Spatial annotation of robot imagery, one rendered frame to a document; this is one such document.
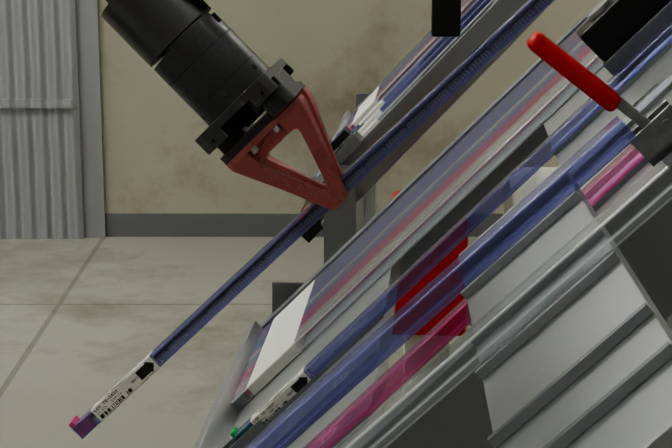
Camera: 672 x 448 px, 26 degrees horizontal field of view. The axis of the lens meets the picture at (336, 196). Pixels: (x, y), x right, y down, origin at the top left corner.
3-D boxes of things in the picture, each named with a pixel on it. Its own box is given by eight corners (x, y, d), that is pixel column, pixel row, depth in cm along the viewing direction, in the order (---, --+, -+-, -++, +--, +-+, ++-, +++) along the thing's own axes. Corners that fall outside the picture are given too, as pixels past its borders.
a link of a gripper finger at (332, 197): (381, 157, 103) (288, 62, 102) (375, 175, 96) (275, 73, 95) (313, 222, 104) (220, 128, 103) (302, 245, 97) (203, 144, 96)
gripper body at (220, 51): (300, 75, 103) (227, -1, 103) (283, 93, 93) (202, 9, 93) (236, 137, 104) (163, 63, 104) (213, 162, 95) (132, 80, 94)
